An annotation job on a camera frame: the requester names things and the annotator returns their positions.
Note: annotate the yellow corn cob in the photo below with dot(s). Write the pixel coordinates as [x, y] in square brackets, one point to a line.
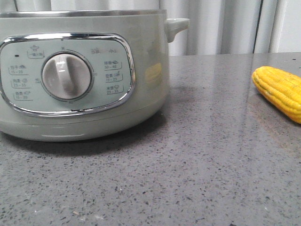
[281, 88]

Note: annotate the pale green electric cooking pot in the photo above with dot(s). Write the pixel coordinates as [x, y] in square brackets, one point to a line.
[76, 75]

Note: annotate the white pleated curtain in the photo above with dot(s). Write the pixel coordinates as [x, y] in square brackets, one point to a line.
[216, 26]

